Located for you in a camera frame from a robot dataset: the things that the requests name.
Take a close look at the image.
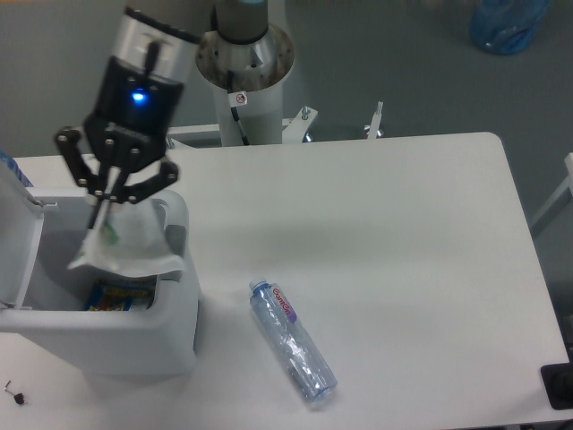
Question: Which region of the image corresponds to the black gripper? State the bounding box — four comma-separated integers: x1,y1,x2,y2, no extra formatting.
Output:
54,56,184,229

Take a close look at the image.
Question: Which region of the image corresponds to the clear plastic water bottle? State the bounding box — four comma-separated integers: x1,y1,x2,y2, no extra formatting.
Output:
249,278,338,405

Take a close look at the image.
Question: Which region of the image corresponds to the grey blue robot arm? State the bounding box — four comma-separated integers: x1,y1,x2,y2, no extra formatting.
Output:
54,1,269,228

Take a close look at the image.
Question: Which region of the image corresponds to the white trash can lid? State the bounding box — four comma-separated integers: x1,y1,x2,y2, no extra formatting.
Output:
1,163,58,310

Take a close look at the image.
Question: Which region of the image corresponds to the white trash can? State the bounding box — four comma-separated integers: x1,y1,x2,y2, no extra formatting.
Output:
1,188,201,375

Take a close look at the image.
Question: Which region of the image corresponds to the blue yellow snack packet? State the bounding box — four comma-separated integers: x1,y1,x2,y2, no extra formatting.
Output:
84,278,157,312

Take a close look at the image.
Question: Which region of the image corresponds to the blue patterned item behind lid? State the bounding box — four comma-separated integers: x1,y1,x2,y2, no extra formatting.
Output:
0,150,33,187

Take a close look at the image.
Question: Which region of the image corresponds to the small black key fob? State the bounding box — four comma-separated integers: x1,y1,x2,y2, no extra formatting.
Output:
13,393,26,405

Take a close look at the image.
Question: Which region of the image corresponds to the blue plastic bag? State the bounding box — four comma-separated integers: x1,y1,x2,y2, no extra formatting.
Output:
468,0,552,56

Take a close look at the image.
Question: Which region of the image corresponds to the black device at edge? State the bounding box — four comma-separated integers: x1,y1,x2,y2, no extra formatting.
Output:
541,363,572,410

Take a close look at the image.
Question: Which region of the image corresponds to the black pedestal cable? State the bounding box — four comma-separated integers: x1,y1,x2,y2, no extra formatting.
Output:
226,69,251,147

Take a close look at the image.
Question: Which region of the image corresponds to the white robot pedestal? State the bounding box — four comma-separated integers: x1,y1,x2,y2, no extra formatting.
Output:
195,23,295,147

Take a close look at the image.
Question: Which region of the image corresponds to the white pedestal foot bracket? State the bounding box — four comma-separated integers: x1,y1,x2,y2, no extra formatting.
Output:
166,100,384,150

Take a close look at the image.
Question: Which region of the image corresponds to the white frame at right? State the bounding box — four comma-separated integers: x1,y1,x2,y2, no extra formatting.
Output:
529,153,572,238

